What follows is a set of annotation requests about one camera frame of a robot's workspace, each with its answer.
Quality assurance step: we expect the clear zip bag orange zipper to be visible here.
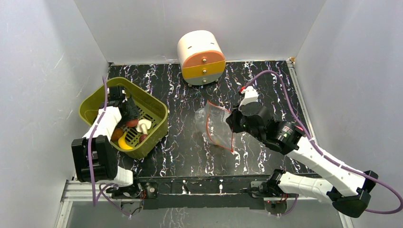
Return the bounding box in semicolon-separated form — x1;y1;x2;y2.
194;100;233;153

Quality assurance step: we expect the peach toy fruit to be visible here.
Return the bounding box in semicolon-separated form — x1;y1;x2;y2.
125;118;139;128

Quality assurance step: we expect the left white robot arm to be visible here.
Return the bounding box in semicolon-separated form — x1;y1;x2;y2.
71;85;142;198

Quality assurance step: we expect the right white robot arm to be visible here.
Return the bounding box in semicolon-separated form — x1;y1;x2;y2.
226;102;378;218

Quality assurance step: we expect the olive green plastic basket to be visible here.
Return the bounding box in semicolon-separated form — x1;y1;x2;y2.
78;77;168;159

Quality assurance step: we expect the white toy mushroom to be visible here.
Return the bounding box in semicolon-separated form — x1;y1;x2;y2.
136;119;152;134

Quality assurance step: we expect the brown toy kiwi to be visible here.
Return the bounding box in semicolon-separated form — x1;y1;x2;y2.
111;128;124;142

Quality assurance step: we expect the dark red toy fruit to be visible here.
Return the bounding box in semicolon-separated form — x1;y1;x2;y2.
139;134;148;143

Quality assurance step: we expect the yellow toy banana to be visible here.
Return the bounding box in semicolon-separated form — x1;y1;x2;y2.
118;132;133;150

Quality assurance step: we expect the white cylindrical drawer cabinet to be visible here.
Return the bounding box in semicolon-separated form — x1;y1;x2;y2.
177;30;226;87

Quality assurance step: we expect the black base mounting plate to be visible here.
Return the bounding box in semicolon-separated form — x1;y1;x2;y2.
138;175;282;209

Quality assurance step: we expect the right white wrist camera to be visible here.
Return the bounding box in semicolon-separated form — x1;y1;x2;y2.
239;86;259;110

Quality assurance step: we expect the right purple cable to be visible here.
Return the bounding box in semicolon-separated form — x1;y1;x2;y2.
239;70;403;215

